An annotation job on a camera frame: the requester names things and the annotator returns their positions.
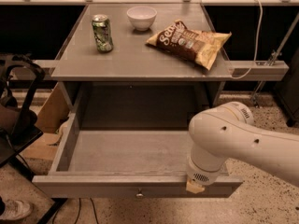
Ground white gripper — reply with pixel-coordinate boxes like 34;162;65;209
186;144;228;194

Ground grey top drawer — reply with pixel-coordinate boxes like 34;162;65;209
32;83;244;200

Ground white hanging cable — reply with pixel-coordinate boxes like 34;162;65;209
230;0;264;80

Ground brown chip bag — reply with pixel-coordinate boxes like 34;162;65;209
147;20;232;70

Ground grey drawer cabinet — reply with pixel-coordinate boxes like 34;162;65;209
50;2;234;133

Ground black floor cable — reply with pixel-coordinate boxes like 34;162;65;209
51;197;100;224

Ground white bowl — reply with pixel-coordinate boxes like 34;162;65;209
127;6;157;31

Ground white sneaker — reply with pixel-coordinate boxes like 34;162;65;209
0;200;33;221

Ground white plastic bottle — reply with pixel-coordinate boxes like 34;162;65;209
58;121;68;140

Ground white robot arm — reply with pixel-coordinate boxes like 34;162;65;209
186;102;299;194

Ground cardboard sheet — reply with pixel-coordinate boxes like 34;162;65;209
20;83;71;161

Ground green soda can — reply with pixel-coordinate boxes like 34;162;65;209
92;14;114;52

